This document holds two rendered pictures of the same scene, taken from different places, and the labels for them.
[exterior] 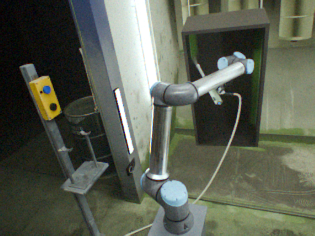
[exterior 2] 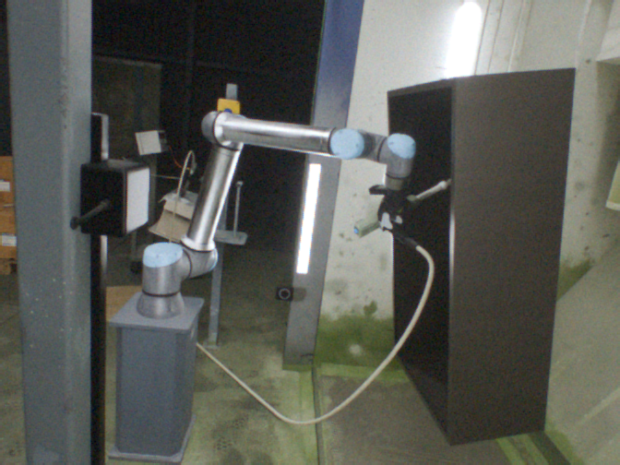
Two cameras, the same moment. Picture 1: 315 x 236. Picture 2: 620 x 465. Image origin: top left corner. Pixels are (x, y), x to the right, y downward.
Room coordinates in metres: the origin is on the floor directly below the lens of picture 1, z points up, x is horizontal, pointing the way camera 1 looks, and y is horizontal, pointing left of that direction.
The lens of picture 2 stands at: (0.75, -1.72, 1.45)
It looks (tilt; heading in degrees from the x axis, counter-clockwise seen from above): 14 degrees down; 62
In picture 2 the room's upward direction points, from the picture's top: 7 degrees clockwise
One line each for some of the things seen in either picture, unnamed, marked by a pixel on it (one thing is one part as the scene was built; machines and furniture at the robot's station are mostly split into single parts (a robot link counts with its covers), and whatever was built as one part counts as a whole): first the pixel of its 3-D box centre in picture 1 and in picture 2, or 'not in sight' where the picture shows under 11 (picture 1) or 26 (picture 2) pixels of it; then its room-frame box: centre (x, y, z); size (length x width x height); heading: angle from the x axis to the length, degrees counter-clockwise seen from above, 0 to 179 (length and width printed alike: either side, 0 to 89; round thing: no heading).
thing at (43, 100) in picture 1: (45, 98); (228, 124); (1.45, 0.70, 1.42); 0.12 x 0.06 x 0.26; 155
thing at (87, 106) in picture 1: (88, 106); not in sight; (2.59, 0.80, 0.86); 0.54 x 0.54 x 0.01
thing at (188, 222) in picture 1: (177, 216); (160, 298); (1.01, -0.01, 0.69); 0.19 x 0.19 x 0.10
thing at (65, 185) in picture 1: (85, 176); (218, 235); (1.42, 0.62, 0.78); 0.31 x 0.23 x 0.01; 155
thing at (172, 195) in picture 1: (174, 198); (163, 267); (1.02, -0.01, 0.83); 0.17 x 0.15 x 0.18; 35
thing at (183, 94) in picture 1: (214, 80); (273, 134); (1.30, -0.35, 1.42); 0.68 x 0.12 x 0.12; 125
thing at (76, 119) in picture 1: (98, 136); not in sight; (2.59, 0.80, 0.44); 0.59 x 0.58 x 0.89; 46
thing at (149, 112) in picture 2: not in sight; (111, 111); (1.22, 10.39, 1.29); 2.44 x 0.03 x 2.53; 155
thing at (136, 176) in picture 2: not in sight; (97, 194); (0.75, -1.24, 1.35); 0.09 x 0.07 x 0.07; 155
